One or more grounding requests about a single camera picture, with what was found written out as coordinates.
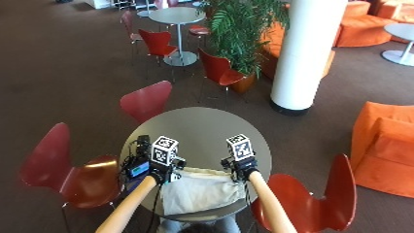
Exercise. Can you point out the person's left hand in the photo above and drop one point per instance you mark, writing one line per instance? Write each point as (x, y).
(160, 171)

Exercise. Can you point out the person's right hand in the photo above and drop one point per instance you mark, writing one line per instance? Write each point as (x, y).
(244, 167)

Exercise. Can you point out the cream cloth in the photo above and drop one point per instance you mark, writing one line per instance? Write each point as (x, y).
(199, 191)

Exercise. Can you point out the white marker cube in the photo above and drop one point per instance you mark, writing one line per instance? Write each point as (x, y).
(240, 147)
(164, 150)

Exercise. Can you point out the person's blue jeans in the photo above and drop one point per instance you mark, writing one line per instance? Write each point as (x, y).
(224, 225)

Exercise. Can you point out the red wooden chair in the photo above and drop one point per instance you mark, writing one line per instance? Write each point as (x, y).
(74, 176)
(199, 30)
(157, 42)
(217, 69)
(311, 200)
(128, 24)
(144, 101)

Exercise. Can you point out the orange plant pot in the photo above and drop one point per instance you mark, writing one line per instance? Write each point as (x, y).
(244, 83)

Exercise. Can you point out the orange armchair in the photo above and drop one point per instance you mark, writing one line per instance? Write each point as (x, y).
(384, 152)

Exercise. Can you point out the orange bench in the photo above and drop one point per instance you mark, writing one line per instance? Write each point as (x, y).
(272, 51)

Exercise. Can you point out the white round column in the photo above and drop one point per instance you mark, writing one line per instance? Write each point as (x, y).
(308, 55)

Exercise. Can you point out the green potted palm plant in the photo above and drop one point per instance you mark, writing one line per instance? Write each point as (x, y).
(244, 30)

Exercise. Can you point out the orange curved sofa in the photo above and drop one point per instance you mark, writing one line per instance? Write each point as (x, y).
(366, 26)

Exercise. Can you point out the grey round pedestal table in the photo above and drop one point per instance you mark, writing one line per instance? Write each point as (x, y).
(404, 42)
(177, 16)

